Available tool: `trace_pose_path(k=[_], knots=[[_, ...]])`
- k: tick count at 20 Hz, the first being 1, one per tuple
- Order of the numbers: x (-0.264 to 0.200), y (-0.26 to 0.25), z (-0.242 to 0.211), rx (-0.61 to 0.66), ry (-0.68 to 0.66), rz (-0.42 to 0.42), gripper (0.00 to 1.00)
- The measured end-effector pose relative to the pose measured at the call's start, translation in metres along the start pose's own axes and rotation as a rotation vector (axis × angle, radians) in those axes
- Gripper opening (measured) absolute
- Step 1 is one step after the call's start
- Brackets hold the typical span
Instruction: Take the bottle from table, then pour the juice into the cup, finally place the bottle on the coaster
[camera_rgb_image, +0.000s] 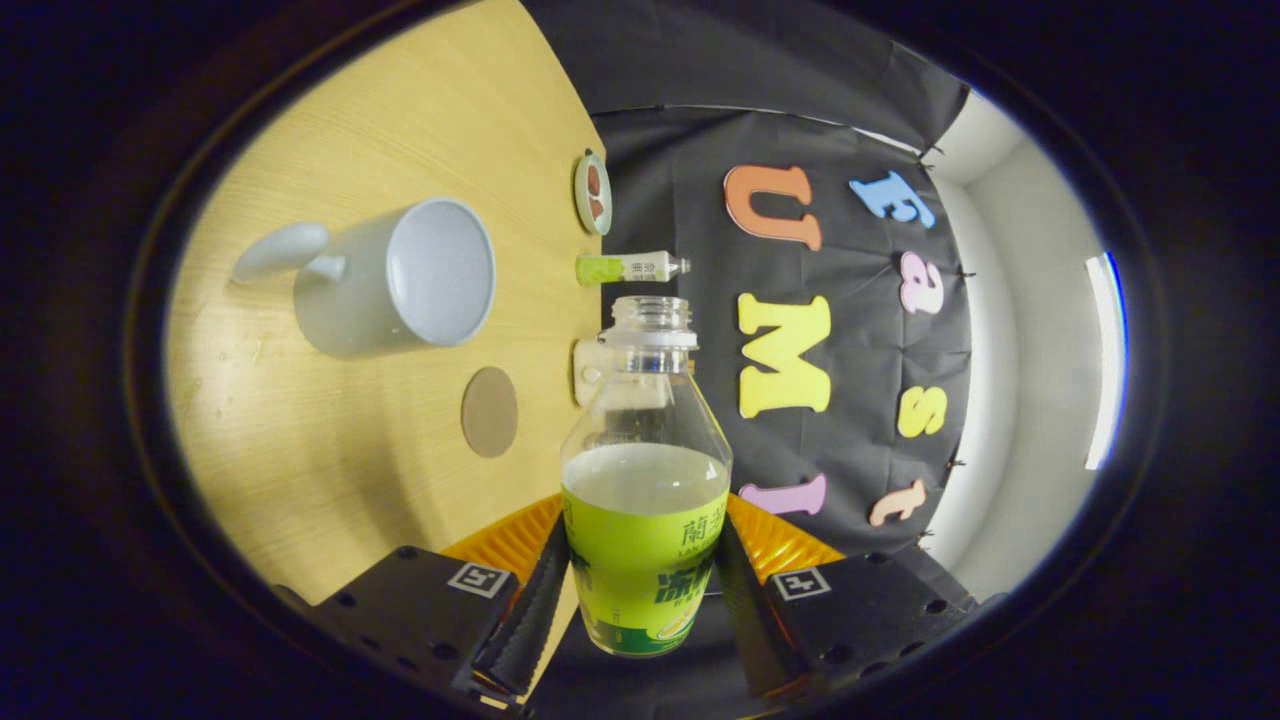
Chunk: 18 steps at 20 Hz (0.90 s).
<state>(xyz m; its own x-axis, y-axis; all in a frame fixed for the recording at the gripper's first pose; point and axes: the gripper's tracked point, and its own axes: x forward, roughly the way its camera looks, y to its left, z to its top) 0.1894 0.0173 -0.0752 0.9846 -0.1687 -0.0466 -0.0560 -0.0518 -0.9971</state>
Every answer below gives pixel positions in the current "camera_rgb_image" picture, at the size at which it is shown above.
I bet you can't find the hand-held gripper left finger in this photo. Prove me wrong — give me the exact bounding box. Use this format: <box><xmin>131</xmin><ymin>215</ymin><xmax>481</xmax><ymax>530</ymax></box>
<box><xmin>275</xmin><ymin>493</ymin><xmax>573</xmax><ymax>706</ymax></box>

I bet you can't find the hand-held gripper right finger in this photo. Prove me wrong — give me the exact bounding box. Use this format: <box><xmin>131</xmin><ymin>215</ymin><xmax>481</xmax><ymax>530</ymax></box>
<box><xmin>712</xmin><ymin>493</ymin><xmax>1006</xmax><ymax>701</ymax></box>

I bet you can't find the green label juice bottle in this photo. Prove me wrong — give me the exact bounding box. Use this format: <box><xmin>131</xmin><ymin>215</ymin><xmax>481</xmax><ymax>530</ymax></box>
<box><xmin>560</xmin><ymin>295</ymin><xmax>734</xmax><ymax>659</ymax></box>

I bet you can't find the brown round coaster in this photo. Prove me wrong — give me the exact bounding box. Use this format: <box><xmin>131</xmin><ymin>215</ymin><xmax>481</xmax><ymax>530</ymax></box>
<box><xmin>461</xmin><ymin>366</ymin><xmax>520</xmax><ymax>459</ymax></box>

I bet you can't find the white cup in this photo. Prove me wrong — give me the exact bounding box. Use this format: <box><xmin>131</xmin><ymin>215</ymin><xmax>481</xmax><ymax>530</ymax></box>
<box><xmin>232</xmin><ymin>197</ymin><xmax>498</xmax><ymax>361</ymax></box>

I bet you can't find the slim green drink bottle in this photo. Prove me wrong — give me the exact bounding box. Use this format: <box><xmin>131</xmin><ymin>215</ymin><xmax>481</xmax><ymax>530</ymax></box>
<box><xmin>575</xmin><ymin>250</ymin><xmax>692</xmax><ymax>288</ymax></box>

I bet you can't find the white toaster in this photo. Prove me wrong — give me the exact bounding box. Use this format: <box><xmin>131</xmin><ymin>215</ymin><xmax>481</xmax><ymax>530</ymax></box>
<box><xmin>572</xmin><ymin>338</ymin><xmax>621</xmax><ymax>408</ymax></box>

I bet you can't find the wooden table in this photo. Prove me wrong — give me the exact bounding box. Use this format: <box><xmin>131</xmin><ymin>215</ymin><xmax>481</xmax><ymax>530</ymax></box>
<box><xmin>165</xmin><ymin>0</ymin><xmax>608</xmax><ymax>691</ymax></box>

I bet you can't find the ceiling light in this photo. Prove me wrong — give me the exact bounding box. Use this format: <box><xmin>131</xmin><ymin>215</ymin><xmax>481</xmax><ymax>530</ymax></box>
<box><xmin>1085</xmin><ymin>250</ymin><xmax>1129</xmax><ymax>471</ymax></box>

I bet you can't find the green plate with food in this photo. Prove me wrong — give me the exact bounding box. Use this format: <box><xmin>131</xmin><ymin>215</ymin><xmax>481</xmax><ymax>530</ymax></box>
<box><xmin>573</xmin><ymin>150</ymin><xmax>613</xmax><ymax>237</ymax></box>

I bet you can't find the black backdrop cloth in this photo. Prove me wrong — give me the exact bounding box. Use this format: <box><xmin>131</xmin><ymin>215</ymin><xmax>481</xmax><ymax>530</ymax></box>
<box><xmin>520</xmin><ymin>0</ymin><xmax>981</xmax><ymax>716</ymax></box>

